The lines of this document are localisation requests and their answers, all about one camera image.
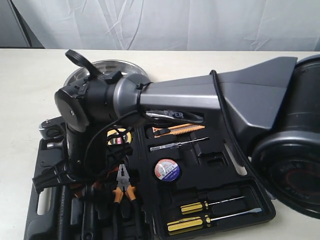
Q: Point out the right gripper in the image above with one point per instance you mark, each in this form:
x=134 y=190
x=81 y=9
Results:
x=59 y=175

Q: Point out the black plastic tool case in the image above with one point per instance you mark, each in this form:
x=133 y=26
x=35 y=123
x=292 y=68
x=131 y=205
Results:
x=208 y=174

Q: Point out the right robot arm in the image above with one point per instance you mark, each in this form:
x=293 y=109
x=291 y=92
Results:
x=270 y=111

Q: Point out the yellow tape measure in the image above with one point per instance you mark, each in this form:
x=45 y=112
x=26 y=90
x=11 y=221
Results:
x=114 y=141

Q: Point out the steel claw hammer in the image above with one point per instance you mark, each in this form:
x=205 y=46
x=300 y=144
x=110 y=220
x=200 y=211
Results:
x=53 y=131

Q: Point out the electrical tape roll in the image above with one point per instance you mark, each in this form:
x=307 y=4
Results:
x=167 y=170

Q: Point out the voltage tester screwdriver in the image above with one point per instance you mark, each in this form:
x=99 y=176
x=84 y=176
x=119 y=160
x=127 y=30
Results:
x=176 y=144

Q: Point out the orange utility knife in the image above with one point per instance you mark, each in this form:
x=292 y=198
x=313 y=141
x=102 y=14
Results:
x=176 y=130

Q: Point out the round stainless steel pan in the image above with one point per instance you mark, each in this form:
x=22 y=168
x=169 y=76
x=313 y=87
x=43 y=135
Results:
x=106 y=67

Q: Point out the white backdrop curtain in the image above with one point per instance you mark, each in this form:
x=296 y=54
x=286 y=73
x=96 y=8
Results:
x=174 y=25

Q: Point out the orange handled pliers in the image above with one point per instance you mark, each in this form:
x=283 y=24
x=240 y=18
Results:
x=124 y=188

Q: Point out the short yellow handled screwdriver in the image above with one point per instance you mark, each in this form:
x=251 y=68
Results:
x=200 y=206

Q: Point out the long yellow handled screwdriver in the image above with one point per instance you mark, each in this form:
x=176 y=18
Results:
x=198 y=221

